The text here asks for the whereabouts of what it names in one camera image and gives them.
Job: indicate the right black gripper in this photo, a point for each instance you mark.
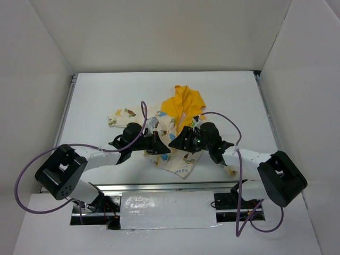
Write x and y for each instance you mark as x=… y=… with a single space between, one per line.
x=186 y=139

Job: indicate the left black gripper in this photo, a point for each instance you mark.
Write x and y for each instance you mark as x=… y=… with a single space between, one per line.
x=155 y=142

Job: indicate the yellow cream printed kids jacket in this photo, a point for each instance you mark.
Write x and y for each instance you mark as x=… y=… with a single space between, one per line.
x=173 y=114

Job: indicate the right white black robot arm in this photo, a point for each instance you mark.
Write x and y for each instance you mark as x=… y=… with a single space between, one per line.
x=252 y=187

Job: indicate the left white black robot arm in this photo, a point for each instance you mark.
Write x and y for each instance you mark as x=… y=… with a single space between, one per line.
x=60 y=174

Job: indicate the white foil cover plate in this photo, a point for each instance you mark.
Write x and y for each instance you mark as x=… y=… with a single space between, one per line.
x=167 y=210

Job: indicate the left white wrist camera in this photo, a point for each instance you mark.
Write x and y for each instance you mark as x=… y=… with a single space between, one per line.
x=152 y=124

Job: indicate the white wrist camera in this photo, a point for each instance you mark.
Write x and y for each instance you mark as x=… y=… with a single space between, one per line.
x=152 y=124
x=196 y=122

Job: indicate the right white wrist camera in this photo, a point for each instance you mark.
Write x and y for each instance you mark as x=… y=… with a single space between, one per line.
x=196 y=122

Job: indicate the aluminium front rail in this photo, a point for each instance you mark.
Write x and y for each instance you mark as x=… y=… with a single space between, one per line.
x=166 y=187

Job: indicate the right aluminium side rail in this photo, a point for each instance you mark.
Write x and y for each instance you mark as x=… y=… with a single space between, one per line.
x=273 y=125

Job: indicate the aluminium side rail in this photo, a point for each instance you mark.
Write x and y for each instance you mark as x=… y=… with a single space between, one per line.
x=273 y=125
x=65 y=110

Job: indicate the left aluminium side rail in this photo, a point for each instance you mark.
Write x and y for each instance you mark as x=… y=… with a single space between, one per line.
x=65 y=110

